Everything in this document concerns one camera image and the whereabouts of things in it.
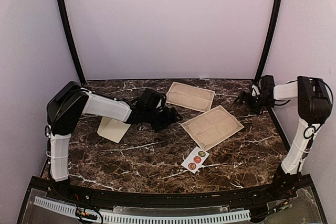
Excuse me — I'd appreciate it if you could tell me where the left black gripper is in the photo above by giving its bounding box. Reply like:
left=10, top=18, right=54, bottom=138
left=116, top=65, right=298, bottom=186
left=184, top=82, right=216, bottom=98
left=144, top=107, right=183, bottom=132

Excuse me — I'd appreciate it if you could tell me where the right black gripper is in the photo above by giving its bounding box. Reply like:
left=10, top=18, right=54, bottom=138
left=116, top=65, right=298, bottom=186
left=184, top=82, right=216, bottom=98
left=234, top=91, right=274, bottom=115

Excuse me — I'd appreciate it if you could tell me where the beige lined letter sheet front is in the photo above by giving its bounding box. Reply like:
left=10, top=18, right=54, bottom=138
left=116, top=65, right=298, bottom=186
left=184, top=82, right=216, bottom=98
left=182, top=105, right=244, bottom=151

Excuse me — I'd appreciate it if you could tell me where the beige lined letter sheet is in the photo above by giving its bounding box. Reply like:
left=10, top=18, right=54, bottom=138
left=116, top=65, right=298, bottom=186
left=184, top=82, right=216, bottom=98
left=166, top=82, right=215, bottom=112
left=182, top=105, right=244, bottom=151

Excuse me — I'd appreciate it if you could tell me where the cream paper envelope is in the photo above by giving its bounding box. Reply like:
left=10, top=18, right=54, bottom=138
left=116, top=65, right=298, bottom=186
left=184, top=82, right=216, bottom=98
left=97, top=117, right=131, bottom=143

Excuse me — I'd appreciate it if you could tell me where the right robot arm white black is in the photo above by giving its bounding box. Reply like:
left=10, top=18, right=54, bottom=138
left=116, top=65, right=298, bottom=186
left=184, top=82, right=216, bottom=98
left=235, top=75, right=333, bottom=200

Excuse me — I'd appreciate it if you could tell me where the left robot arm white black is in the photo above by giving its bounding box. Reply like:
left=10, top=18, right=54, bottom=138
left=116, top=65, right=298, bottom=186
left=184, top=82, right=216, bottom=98
left=45, top=81, right=182, bottom=201

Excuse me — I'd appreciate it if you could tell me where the beige lined letter sheet rear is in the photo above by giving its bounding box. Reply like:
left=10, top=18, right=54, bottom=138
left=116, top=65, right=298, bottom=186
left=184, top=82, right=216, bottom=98
left=166, top=82, right=215, bottom=112

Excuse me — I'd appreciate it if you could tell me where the white sticker sheet with seals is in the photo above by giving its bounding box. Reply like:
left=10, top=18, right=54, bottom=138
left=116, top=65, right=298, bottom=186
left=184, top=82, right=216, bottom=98
left=181, top=147, right=209, bottom=174

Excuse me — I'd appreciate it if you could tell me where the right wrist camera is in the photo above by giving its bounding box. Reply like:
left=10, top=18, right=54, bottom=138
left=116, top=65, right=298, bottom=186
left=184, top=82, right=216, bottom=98
left=250, top=84, right=260, bottom=97

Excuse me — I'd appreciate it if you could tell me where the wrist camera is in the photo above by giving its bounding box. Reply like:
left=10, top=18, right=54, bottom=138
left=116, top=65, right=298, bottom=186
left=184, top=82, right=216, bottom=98
left=250, top=84, right=260, bottom=97
left=136, top=89, right=166, bottom=111

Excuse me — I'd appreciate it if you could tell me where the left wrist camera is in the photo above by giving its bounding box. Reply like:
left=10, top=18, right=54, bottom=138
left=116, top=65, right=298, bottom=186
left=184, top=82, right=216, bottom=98
left=136, top=89, right=166, bottom=111

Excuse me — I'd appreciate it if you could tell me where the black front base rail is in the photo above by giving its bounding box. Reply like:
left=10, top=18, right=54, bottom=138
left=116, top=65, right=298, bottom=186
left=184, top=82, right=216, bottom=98
left=29, top=176, right=299, bottom=209

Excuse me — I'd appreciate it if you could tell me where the white slotted cable duct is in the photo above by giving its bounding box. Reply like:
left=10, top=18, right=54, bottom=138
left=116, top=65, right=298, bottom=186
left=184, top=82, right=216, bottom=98
left=34, top=196, right=250, bottom=223

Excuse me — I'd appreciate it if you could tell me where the right black frame post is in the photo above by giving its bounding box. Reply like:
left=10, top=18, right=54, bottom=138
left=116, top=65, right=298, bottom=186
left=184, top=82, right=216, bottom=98
left=254, top=0, right=281, bottom=83

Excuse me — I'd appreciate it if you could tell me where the black frame post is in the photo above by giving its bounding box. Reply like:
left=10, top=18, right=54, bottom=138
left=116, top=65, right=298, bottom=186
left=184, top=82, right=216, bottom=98
left=57, top=0, right=86, bottom=85
left=254, top=0, right=281, bottom=83

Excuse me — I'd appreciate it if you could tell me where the left black frame post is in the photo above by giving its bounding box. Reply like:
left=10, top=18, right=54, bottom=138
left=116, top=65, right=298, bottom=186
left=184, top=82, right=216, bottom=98
left=57, top=0, right=86, bottom=85

